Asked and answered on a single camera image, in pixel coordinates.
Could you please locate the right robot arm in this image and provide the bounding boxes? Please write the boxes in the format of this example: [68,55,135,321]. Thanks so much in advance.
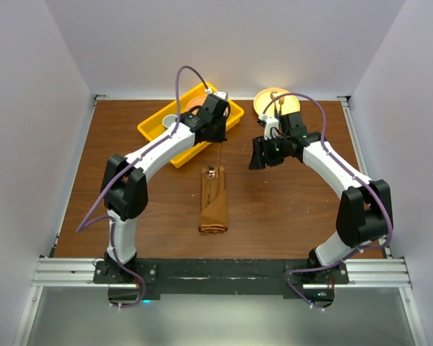
[249,112,393,283]

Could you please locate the rose gold spoon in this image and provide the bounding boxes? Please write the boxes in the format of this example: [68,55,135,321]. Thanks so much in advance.
[206,143,223,179]

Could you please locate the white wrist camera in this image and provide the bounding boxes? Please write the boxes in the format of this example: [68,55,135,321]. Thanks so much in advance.
[213,91,229,101]
[258,114,279,140]

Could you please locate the woven round coaster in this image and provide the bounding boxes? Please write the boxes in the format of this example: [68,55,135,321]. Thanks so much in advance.
[185,95,206,112]

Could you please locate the brown cloth napkin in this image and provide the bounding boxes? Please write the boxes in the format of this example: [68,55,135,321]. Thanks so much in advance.
[198,166,229,235]

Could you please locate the yellow round plate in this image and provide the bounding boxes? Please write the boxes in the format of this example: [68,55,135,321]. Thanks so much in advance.
[253,87,300,117]

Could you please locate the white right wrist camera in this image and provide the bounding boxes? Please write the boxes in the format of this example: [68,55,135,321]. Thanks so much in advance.
[258,114,279,140]

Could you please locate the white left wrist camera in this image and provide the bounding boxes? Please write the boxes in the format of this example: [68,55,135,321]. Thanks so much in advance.
[213,91,229,101]

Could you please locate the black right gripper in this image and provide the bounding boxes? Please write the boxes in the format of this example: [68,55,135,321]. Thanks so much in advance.
[249,134,290,170]

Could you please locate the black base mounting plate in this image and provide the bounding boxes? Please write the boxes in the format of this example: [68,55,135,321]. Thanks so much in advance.
[92,258,349,307]

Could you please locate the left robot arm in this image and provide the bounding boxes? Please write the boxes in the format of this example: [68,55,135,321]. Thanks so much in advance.
[102,92,230,283]

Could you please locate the grey ceramic cup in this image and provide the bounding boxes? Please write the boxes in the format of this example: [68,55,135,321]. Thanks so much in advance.
[162,114,177,129]

